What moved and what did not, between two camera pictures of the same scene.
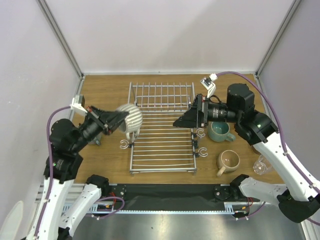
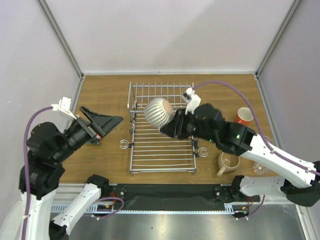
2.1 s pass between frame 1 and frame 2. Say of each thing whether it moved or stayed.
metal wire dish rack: stayed
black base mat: stayed
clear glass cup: stayed
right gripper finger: moved
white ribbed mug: moved
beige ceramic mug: stayed
